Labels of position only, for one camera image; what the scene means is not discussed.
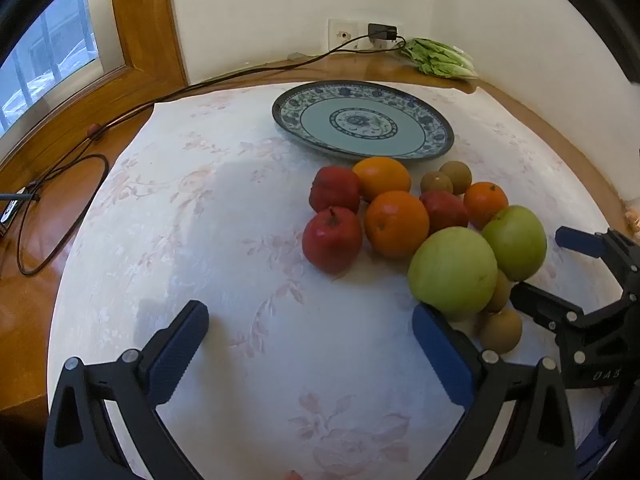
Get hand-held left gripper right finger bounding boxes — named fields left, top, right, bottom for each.
left=411, top=304, right=576, bottom=480

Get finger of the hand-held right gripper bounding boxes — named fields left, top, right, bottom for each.
left=555, top=226, right=640, bottom=306
left=509, top=281, right=640, bottom=334

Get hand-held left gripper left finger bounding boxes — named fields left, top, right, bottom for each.
left=42, top=300, right=210, bottom=480

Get small brown round fruit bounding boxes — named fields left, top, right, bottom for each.
left=439, top=161, right=471, bottom=195
left=475, top=307, right=524, bottom=354
left=482, top=269, right=513, bottom=314
left=420, top=170, right=454, bottom=196

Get small green apple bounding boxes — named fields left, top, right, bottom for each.
left=481, top=205, right=548, bottom=282

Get large green apple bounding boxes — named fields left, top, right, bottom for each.
left=407, top=226, right=499, bottom=322

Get orange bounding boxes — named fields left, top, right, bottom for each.
left=352, top=157, right=412, bottom=203
left=364, top=190, right=431, bottom=261
left=463, top=181, right=510, bottom=231

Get red apple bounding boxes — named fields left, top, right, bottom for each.
left=302, top=207, right=364, bottom=276
left=419, top=190, right=470, bottom=235
left=309, top=166, right=362, bottom=214

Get blue patterned ceramic plate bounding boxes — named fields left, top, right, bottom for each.
left=272, top=80, right=455, bottom=162

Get white floral tablecloth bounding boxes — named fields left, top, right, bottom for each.
left=46, top=80, right=626, bottom=480

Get white power strip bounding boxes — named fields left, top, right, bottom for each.
left=0, top=187, right=41, bottom=233

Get bagged green lettuce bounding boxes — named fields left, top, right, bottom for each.
left=400, top=37, right=479, bottom=81

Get barred glass window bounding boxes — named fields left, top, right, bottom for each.
left=0, top=0, right=101, bottom=136

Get white power wall socket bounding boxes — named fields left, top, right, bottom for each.
left=358, top=22, right=401, bottom=52

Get black charger cable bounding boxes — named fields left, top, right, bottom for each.
left=15, top=34, right=407, bottom=276

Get white coaxial wall socket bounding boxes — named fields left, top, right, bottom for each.
left=328, top=18, right=360, bottom=51

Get wooden window frame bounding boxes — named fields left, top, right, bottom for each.
left=0, top=0, right=190, bottom=173

